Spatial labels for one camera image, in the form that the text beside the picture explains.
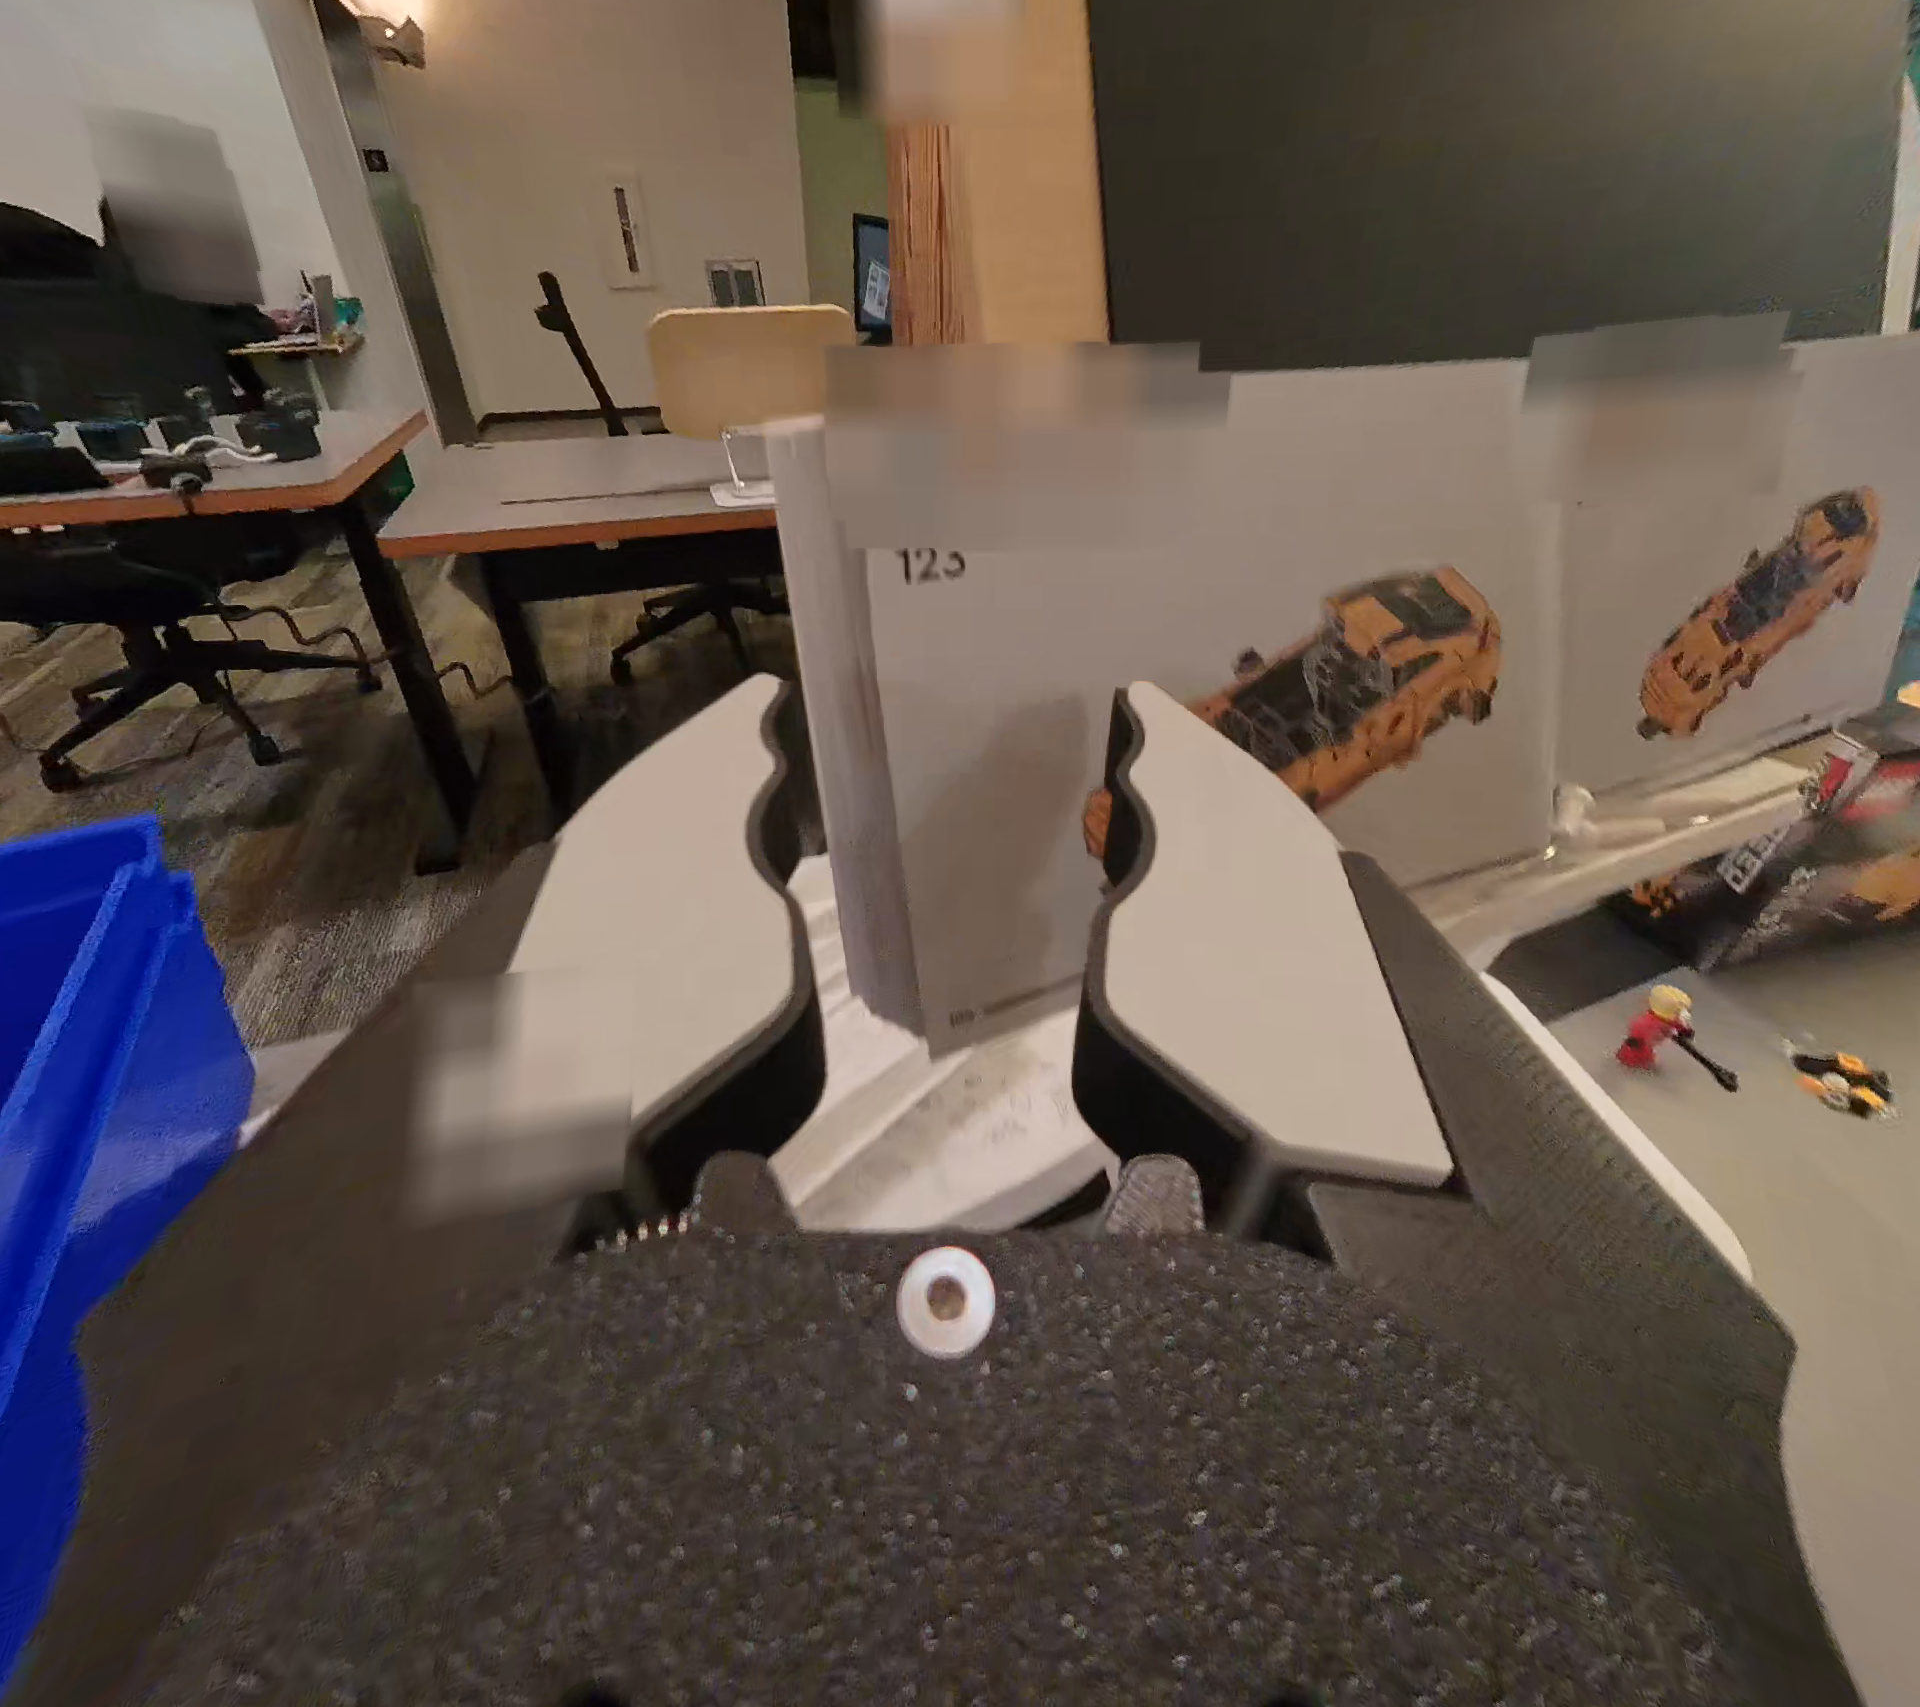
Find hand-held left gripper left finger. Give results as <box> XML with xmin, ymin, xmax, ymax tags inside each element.
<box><xmin>510</xmin><ymin>672</ymin><xmax>830</xmax><ymax>1176</ymax></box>

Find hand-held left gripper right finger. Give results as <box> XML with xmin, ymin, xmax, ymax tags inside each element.
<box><xmin>1067</xmin><ymin>680</ymin><xmax>1459</xmax><ymax>1202</ymax></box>

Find lego instruction booklet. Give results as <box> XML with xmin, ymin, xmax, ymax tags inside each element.
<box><xmin>768</xmin><ymin>334</ymin><xmax>1920</xmax><ymax>1064</ymax></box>

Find red lego minifigure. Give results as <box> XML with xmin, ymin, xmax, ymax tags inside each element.
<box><xmin>1613</xmin><ymin>982</ymin><xmax>1697</xmax><ymax>1074</ymax></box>

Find lego set box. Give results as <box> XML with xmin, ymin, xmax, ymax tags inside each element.
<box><xmin>1609</xmin><ymin>708</ymin><xmax>1920</xmax><ymax>978</ymax></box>

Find small orange black lego assembly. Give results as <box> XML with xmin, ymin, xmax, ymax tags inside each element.
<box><xmin>1790</xmin><ymin>1048</ymin><xmax>1896</xmax><ymax>1122</ymax></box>

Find black office chair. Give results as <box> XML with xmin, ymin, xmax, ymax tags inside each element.
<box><xmin>0</xmin><ymin>444</ymin><xmax>385</xmax><ymax>796</ymax></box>
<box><xmin>605</xmin><ymin>580</ymin><xmax>792</xmax><ymax>692</ymax></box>

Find white desk stand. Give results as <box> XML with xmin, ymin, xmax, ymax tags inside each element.
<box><xmin>779</xmin><ymin>784</ymin><xmax>1758</xmax><ymax>1290</ymax></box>

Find grey desk orange edge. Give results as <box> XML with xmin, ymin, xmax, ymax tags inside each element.
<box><xmin>374</xmin><ymin>432</ymin><xmax>785</xmax><ymax>828</ymax></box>
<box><xmin>0</xmin><ymin>408</ymin><xmax>486</xmax><ymax>878</ymax></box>

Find wooden panel stand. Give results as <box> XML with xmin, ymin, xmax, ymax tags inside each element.
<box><xmin>646</xmin><ymin>304</ymin><xmax>857</xmax><ymax>510</ymax></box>

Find cluster of black devices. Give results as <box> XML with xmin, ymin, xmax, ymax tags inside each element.
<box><xmin>0</xmin><ymin>384</ymin><xmax>325</xmax><ymax>498</ymax></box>

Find blue plastic bin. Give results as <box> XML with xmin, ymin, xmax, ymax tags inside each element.
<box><xmin>0</xmin><ymin>814</ymin><xmax>257</xmax><ymax>1650</ymax></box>

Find dark grey panel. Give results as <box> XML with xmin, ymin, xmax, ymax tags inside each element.
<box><xmin>1069</xmin><ymin>0</ymin><xmax>1920</xmax><ymax>378</ymax></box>

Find black coiled cable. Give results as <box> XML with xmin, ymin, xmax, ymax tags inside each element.
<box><xmin>223</xmin><ymin>598</ymin><xmax>516</xmax><ymax>708</ymax></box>

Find cluttered wall shelf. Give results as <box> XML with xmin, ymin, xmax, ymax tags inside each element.
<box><xmin>223</xmin><ymin>274</ymin><xmax>372</xmax><ymax>360</ymax></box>

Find wooden post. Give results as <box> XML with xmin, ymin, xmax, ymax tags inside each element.
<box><xmin>884</xmin><ymin>0</ymin><xmax>1111</xmax><ymax>354</ymax></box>

